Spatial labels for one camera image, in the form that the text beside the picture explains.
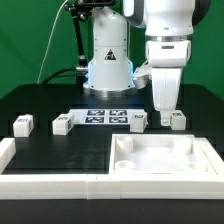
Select AprilTag marker sheet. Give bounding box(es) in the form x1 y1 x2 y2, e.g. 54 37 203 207
70 109 145 125

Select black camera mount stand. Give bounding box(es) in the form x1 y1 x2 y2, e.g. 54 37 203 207
65 0 116 86

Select white cable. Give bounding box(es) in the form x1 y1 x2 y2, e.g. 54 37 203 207
36 0 69 84

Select black cables at base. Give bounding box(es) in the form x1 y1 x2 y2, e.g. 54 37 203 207
41 66 88 85

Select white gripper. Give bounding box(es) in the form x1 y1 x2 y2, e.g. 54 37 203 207
147 40 191 126

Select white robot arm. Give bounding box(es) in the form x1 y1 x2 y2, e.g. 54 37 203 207
84 0 211 126

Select white U-shaped obstacle fence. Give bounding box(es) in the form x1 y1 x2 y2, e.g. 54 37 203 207
0 138 224 200

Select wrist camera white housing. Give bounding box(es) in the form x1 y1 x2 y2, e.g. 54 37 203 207
133 62 152 89

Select white square tabletop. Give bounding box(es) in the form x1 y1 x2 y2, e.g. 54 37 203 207
109 134 216 175

